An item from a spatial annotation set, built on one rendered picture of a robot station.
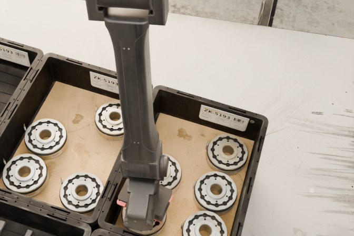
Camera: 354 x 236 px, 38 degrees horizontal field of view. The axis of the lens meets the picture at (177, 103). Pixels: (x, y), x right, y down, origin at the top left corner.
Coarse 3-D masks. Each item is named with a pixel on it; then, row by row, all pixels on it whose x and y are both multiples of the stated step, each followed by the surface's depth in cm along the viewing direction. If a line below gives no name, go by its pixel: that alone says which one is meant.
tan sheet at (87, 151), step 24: (48, 96) 138; (72, 96) 138; (96, 96) 139; (72, 120) 134; (24, 144) 129; (72, 144) 130; (96, 144) 131; (120, 144) 131; (48, 168) 126; (72, 168) 126; (96, 168) 127; (48, 192) 122
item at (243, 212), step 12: (180, 96) 129; (192, 96) 129; (228, 108) 128; (264, 120) 127; (264, 132) 125; (120, 168) 116; (252, 168) 119; (120, 180) 115; (252, 180) 117; (108, 204) 111; (240, 216) 112; (108, 228) 108; (120, 228) 108; (240, 228) 110
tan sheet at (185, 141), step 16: (160, 128) 135; (176, 128) 135; (192, 128) 136; (208, 128) 136; (176, 144) 132; (192, 144) 133; (208, 144) 133; (176, 160) 130; (192, 160) 130; (192, 176) 128; (240, 176) 129; (176, 192) 125; (192, 192) 125; (240, 192) 126; (176, 208) 122; (192, 208) 123; (176, 224) 120
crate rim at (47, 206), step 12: (60, 60) 133; (72, 60) 133; (36, 72) 130; (108, 72) 131; (24, 96) 125; (12, 108) 123; (0, 132) 119; (120, 156) 118; (108, 180) 114; (0, 192) 111; (12, 192) 111; (108, 192) 113; (36, 204) 110; (48, 204) 110; (96, 204) 111; (72, 216) 109; (84, 216) 109; (96, 216) 109
